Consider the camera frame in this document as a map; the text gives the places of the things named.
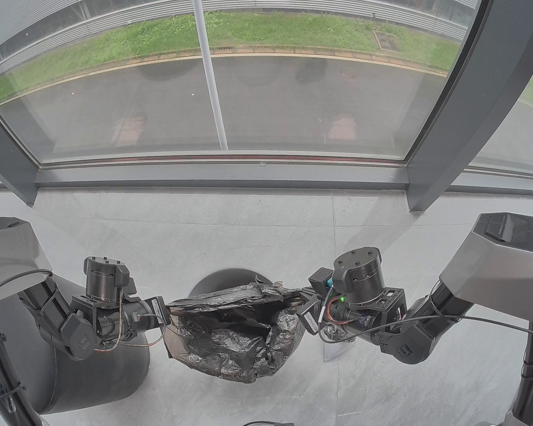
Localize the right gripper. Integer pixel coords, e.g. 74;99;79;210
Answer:
296;301;354;337

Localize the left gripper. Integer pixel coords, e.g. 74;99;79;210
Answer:
125;295;169;336

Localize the black plastic bag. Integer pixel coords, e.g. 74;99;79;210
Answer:
163;281;306;384

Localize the crumpled black plastic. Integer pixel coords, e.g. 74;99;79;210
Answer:
322;324;360;344

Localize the window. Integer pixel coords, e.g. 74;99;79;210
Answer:
0;0;533;213

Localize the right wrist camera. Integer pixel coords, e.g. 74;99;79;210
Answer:
308;266;335;293

